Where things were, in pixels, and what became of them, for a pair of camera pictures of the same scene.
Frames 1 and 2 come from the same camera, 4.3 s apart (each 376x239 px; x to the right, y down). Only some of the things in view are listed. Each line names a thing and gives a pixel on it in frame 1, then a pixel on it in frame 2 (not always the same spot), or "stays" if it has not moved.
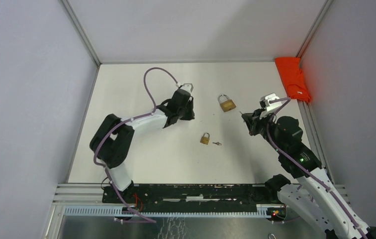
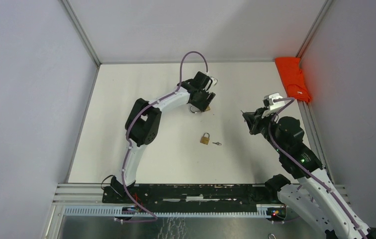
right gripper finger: x=248 y=118 stays
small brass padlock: x=205 y=140 stays
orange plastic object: x=293 y=78 stays
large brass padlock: x=228 y=105 to x=195 y=110
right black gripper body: x=265 y=126 stays
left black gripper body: x=186 y=113 to x=201 y=103
